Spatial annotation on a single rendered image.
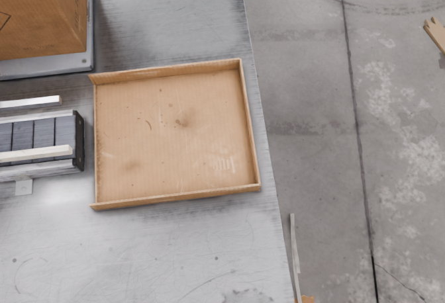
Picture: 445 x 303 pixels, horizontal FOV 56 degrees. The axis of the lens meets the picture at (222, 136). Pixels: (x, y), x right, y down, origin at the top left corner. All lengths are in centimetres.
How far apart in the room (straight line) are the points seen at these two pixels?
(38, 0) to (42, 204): 36
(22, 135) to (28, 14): 22
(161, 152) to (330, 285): 99
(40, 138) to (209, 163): 31
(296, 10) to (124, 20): 119
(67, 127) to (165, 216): 24
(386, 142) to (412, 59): 42
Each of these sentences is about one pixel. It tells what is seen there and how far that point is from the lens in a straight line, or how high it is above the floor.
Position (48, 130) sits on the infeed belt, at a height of 88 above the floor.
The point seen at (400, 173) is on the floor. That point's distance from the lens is 178.
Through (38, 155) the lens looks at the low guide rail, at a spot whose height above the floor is 91.
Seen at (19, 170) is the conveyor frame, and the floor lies 88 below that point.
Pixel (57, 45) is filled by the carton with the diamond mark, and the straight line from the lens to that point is 91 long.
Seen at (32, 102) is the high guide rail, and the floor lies 96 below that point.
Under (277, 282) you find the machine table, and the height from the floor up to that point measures 83.
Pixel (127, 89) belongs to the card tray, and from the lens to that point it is 87.
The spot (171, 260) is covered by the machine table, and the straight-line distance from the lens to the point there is 77.
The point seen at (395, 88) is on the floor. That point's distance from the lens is 192.
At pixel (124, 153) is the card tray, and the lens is 82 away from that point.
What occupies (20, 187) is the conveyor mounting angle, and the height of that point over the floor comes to 83.
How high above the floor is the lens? 159
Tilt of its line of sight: 69 degrees down
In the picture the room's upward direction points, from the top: 2 degrees counter-clockwise
